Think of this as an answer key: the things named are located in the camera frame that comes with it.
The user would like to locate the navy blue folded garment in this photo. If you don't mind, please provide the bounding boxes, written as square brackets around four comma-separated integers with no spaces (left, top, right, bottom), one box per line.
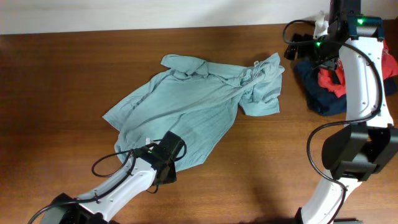
[294,60,398,117]

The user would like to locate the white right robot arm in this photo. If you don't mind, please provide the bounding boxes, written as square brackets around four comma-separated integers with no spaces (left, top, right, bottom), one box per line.
[284,0,397,224]

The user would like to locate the red printed t-shirt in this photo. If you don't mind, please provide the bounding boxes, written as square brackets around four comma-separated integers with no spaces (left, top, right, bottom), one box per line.
[318,40,397,98]

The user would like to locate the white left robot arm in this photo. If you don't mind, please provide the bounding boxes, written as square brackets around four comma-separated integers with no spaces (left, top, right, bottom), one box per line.
[29,131,187,223]

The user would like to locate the light blue t-shirt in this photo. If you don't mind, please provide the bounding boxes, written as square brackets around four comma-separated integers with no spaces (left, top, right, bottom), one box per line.
[103,54,284,171]

